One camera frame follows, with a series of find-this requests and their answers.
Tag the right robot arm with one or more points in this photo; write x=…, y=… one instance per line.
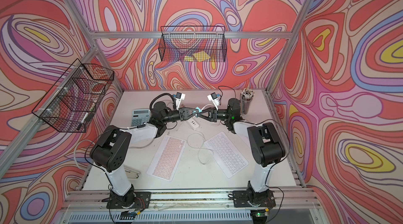
x=266, y=147

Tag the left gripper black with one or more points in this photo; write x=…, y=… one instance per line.
x=180, y=114

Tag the pink keyboard left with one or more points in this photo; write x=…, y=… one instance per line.
x=167, y=158

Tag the silver stapler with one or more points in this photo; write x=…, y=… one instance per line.
x=131, y=172

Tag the grey calculator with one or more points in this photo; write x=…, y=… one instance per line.
x=140, y=116

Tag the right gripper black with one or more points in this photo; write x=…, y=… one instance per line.
x=212, y=115

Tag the black wire basket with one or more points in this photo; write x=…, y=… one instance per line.
x=176, y=42
x=73, y=100

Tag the white keyboard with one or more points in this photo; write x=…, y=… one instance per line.
x=226, y=154

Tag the pencil holder cup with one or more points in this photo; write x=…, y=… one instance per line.
x=246, y=97

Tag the black wire basket left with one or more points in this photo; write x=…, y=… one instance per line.
x=73, y=100

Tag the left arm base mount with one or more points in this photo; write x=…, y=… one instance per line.
x=131, y=200

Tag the yellow sticky notes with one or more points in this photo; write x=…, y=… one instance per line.
x=199, y=56

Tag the black wire basket back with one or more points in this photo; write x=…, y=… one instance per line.
x=176, y=42

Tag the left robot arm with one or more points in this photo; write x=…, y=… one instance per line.
x=110, y=150

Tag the white power strip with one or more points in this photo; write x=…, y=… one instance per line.
x=193, y=124

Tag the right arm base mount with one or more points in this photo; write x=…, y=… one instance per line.
x=250, y=198

